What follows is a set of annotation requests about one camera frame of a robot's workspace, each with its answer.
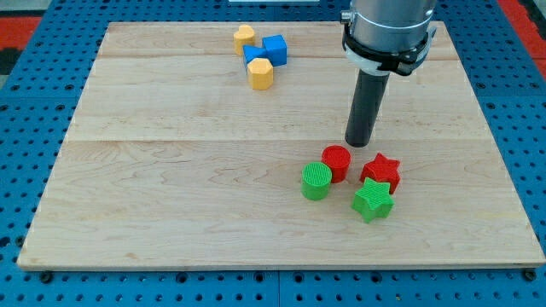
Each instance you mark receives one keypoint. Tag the yellow heart block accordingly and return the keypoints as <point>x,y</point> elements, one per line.
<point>245,35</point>

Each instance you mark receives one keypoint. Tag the blue triangular block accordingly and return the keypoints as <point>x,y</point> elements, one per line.
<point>249,53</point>

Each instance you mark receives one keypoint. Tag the green cylinder block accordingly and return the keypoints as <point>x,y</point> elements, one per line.
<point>315,180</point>

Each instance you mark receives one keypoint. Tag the green star block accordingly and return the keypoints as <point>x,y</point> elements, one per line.
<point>373,200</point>

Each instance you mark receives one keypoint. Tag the blue cube block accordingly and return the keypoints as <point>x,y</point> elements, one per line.
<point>276,49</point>

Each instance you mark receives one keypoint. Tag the red star block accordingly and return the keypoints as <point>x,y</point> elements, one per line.
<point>382,169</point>

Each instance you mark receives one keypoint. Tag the red cylinder block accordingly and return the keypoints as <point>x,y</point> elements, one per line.
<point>338,159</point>

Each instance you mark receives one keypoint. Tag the light wooden board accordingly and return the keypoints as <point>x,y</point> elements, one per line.
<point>172,162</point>

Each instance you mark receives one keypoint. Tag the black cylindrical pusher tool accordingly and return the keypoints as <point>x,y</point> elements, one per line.
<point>367,97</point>

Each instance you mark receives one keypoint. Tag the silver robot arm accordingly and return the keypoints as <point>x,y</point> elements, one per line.
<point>384,36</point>

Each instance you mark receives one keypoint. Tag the yellow hexagon block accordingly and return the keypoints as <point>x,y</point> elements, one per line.
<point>260,74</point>

